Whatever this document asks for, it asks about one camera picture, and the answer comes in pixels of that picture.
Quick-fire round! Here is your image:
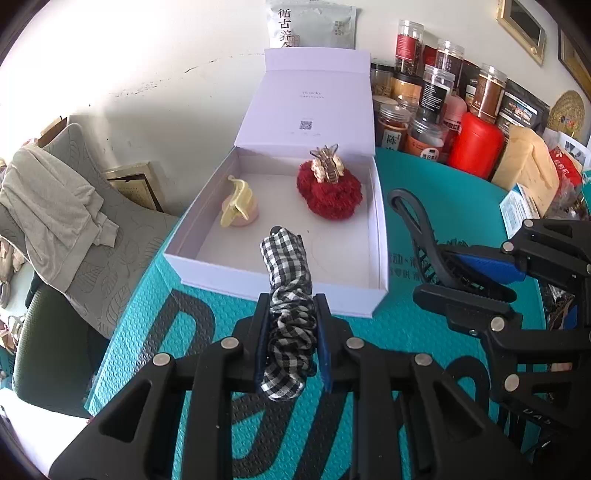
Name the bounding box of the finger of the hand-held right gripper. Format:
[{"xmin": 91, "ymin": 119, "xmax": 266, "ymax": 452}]
[
  {"xmin": 459, "ymin": 218, "xmax": 591, "ymax": 284},
  {"xmin": 412, "ymin": 283, "xmax": 591, "ymax": 393}
]

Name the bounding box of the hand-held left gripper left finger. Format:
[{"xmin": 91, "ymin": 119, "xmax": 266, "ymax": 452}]
[{"xmin": 48, "ymin": 292, "xmax": 273, "ymax": 480}]

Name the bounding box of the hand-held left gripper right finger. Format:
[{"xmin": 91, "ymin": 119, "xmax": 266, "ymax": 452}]
[{"xmin": 314, "ymin": 292, "xmax": 532, "ymax": 480}]

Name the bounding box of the black white checkered scrunchie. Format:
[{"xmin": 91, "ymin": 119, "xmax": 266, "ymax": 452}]
[{"xmin": 259, "ymin": 226, "xmax": 319, "ymax": 400}]

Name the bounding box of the black hair claw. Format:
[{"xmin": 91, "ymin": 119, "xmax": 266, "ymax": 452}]
[{"xmin": 387, "ymin": 188, "xmax": 462, "ymax": 284}]

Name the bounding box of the yellow hair claw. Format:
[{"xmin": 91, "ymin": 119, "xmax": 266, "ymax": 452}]
[{"xmin": 221, "ymin": 174, "xmax": 256, "ymax": 227}]

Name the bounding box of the beige gold hair claw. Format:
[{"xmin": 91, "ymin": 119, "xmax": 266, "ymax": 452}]
[{"xmin": 308, "ymin": 144, "xmax": 345, "ymax": 183}]

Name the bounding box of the white lidded gift box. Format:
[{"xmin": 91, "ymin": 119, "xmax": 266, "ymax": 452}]
[{"xmin": 164, "ymin": 46, "xmax": 389, "ymax": 319}]

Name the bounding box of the white blue leaflet box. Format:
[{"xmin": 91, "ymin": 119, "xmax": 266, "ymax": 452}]
[{"xmin": 501, "ymin": 182, "xmax": 541, "ymax": 238}]

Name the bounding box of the teal foam mat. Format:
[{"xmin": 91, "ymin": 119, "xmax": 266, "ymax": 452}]
[{"xmin": 83, "ymin": 148, "xmax": 591, "ymax": 480}]

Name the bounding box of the tan paper bag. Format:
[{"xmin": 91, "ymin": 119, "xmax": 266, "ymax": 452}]
[{"xmin": 490, "ymin": 124, "xmax": 561, "ymax": 217}]

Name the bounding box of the red printed packet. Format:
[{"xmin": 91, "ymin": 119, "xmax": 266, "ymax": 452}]
[{"xmin": 547, "ymin": 145, "xmax": 585, "ymax": 204}]

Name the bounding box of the red canister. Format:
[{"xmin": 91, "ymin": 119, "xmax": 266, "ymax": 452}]
[{"xmin": 448, "ymin": 112, "xmax": 504, "ymax": 181}]

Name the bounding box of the red fluffy scrunchie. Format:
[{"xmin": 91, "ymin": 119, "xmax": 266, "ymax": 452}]
[{"xmin": 295, "ymin": 159, "xmax": 363, "ymax": 220}]

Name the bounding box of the grey leaf-pattern chair cushion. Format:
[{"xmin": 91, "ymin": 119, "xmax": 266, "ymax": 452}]
[{"xmin": 44, "ymin": 122, "xmax": 181, "ymax": 340}]

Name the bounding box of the black printed snack bag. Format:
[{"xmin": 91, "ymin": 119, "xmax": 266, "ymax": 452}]
[{"xmin": 496, "ymin": 78, "xmax": 551, "ymax": 139}]

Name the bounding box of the pink bottle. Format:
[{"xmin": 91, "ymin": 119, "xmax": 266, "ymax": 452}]
[{"xmin": 442, "ymin": 95, "xmax": 469, "ymax": 125}]

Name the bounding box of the round woven fan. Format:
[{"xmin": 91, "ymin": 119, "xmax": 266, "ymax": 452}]
[{"xmin": 549, "ymin": 90, "xmax": 587, "ymax": 134}]

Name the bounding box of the dark green chair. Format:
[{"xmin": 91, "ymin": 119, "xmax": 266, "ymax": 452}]
[{"xmin": 11, "ymin": 281, "xmax": 109, "ymax": 418}]

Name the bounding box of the dark framed picture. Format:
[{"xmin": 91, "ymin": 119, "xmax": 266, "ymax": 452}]
[{"xmin": 557, "ymin": 28, "xmax": 591, "ymax": 90}]

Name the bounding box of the cluster of clear plastic jars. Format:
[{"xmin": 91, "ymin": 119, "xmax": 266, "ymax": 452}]
[{"xmin": 369, "ymin": 19, "xmax": 509, "ymax": 162}]

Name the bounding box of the gold framed picture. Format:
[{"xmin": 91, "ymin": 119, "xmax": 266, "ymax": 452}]
[{"xmin": 496, "ymin": 0, "xmax": 546, "ymax": 66}]

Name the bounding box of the grey garment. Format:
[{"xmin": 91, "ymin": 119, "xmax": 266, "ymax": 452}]
[{"xmin": 0, "ymin": 145, "xmax": 122, "ymax": 294}]

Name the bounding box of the brown cardboard sheet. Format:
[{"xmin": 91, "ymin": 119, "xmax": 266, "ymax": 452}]
[{"xmin": 39, "ymin": 116, "xmax": 69, "ymax": 147}]

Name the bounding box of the grey printed pouch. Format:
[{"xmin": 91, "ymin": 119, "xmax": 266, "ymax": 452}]
[{"xmin": 265, "ymin": 0, "xmax": 357, "ymax": 51}]

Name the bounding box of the wooden picture frame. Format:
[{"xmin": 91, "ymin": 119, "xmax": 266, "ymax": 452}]
[{"xmin": 102, "ymin": 161, "xmax": 168, "ymax": 214}]

